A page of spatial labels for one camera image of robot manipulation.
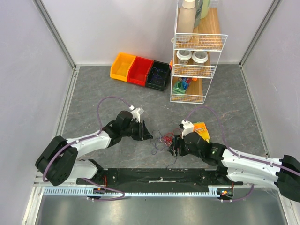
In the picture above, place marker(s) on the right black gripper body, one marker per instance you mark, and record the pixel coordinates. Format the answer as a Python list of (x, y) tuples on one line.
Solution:
[(177, 145)]

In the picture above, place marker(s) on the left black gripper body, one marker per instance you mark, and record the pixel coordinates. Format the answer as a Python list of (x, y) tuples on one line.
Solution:
[(137, 130)]

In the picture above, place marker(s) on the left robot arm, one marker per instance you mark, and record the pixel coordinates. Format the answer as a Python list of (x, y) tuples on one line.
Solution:
[(60, 159)]

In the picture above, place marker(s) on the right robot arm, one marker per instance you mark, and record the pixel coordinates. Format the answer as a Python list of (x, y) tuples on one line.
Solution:
[(280, 174)]

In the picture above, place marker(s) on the orange green sponge pack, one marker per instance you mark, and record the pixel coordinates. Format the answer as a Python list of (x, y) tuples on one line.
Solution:
[(201, 129)]

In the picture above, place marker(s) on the red storage bin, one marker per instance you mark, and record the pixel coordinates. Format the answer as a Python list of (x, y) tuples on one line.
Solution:
[(139, 70)]

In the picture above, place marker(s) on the black storage bin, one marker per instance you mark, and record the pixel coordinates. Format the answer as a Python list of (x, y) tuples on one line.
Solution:
[(158, 76)]

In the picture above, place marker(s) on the blue red packet on shelf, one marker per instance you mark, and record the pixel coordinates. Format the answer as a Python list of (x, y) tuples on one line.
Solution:
[(188, 80)]

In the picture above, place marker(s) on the yellow storage bin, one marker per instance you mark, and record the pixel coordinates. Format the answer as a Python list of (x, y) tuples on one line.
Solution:
[(121, 66)]

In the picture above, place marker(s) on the left paper cup with lid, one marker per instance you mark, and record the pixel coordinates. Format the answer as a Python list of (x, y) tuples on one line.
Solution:
[(183, 57)]

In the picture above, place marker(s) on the beige bottle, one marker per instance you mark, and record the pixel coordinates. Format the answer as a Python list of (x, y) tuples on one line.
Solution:
[(186, 19)]

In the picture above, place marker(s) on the light green bottle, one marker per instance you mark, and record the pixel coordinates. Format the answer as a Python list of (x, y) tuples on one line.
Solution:
[(205, 8)]

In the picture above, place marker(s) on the grey-green bottle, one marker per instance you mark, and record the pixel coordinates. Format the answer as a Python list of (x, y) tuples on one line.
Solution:
[(198, 11)]

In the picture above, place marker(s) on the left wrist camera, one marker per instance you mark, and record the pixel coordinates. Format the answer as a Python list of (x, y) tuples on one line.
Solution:
[(136, 113)]

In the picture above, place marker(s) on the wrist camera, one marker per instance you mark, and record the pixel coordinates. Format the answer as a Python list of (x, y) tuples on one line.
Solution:
[(187, 127), (136, 113)]

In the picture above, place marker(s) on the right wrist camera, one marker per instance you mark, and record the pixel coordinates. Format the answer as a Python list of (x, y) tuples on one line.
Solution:
[(187, 127)]

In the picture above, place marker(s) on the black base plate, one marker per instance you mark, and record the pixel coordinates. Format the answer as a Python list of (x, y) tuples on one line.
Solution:
[(160, 180)]

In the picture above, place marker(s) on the slotted cable duct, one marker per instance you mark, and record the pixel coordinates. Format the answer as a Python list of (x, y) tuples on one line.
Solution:
[(96, 191)]

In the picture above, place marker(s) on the white wire shelf rack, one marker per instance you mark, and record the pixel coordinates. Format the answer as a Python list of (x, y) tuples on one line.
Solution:
[(197, 48)]

